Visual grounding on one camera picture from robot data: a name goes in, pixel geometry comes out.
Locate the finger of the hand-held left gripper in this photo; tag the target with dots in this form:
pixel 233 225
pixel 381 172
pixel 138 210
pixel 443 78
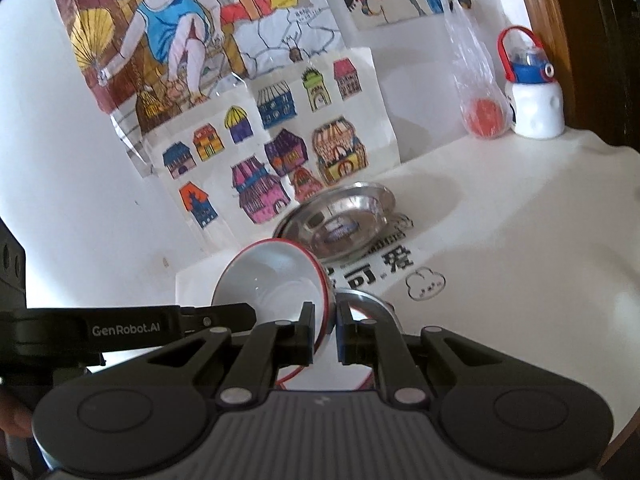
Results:
pixel 225 316

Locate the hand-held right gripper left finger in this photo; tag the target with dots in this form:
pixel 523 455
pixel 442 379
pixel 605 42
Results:
pixel 306 332

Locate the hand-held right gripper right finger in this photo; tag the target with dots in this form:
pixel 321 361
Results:
pixel 344 340

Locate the stainless steel bowl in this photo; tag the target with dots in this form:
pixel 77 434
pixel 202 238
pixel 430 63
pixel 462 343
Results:
pixel 386 313

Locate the white bowl with red rim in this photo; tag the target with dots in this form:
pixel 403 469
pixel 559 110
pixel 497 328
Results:
pixel 270 275

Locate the deep stainless steel plate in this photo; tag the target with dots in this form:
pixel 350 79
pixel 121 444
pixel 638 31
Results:
pixel 391 204

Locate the person's left hand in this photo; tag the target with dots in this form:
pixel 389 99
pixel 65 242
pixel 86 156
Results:
pixel 12 415

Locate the colourful house drawing sheet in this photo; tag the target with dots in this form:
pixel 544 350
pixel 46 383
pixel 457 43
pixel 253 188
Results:
pixel 220 170

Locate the white printed tablecloth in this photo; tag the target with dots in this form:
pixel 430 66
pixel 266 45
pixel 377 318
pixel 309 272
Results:
pixel 525 235

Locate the orange ball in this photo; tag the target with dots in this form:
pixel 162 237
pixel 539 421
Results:
pixel 482 117

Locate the child with fan drawing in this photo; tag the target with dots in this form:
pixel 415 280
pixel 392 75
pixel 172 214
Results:
pixel 165 25

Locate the white and blue water bottle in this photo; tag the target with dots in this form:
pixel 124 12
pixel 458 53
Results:
pixel 535 105

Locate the clear plastic bag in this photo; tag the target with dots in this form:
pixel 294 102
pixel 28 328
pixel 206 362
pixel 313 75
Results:
pixel 467 60

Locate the brown wooden door frame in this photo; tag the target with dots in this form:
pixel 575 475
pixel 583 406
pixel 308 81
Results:
pixel 550 10

